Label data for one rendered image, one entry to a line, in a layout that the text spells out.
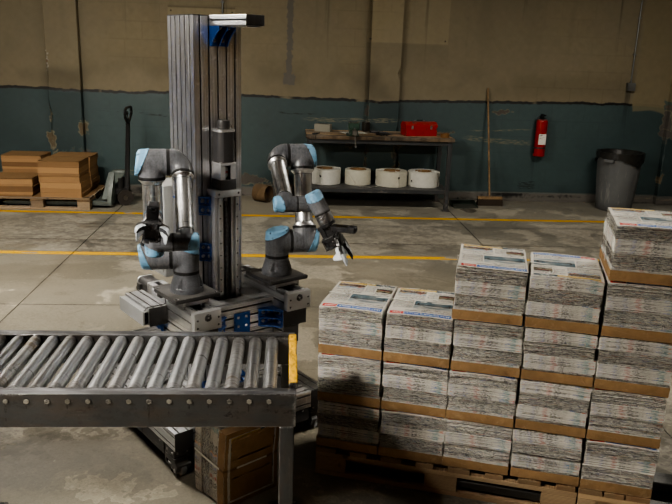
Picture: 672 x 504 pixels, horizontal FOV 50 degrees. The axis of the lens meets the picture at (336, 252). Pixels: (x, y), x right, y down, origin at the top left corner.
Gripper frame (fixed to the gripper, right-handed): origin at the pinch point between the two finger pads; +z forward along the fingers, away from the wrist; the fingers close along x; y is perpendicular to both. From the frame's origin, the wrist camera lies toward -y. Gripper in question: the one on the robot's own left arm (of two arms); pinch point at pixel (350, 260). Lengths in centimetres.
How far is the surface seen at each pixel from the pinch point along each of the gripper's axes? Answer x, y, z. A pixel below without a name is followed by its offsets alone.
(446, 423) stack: 19, -13, 80
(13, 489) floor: 71, 162, 23
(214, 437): 55, 70, 37
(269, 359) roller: 74, 20, 9
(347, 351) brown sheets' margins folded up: 19.4, 13.3, 33.3
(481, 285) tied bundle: 18, -52, 28
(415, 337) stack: 18.3, -17.1, 38.6
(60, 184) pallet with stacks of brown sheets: -419, 418, -145
